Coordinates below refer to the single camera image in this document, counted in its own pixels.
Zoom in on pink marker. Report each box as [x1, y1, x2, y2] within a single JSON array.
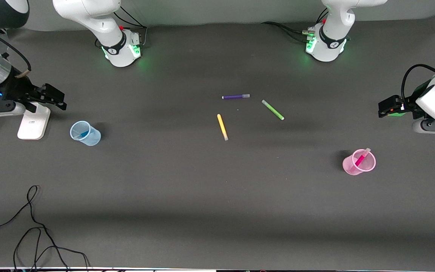
[[354, 148, 372, 168]]

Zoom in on white stand with flat base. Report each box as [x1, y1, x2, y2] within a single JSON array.
[[17, 103, 51, 141]]

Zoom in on translucent blue cup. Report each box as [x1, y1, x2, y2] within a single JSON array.
[[70, 121, 102, 147]]

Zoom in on translucent pink cup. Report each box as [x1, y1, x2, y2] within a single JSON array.
[[342, 149, 376, 176]]

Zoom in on green marker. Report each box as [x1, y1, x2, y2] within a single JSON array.
[[261, 99, 285, 121]]

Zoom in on yellow marker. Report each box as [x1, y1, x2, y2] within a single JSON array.
[[217, 114, 229, 141]]

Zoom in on dark grey table mat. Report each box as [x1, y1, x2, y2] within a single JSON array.
[[0, 15, 435, 270]]

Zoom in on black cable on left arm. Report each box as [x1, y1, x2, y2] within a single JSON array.
[[401, 64, 435, 102]]

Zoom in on black right arm base cables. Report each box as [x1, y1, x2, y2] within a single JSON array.
[[95, 6, 148, 49]]

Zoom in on black arm base cables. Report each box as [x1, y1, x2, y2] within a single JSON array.
[[261, 8, 329, 43], [95, 6, 148, 49]]

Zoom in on thin black loose cable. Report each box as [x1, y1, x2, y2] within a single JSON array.
[[0, 185, 91, 271]]

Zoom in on black left arm base cables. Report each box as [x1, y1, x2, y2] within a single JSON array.
[[261, 8, 329, 43]]

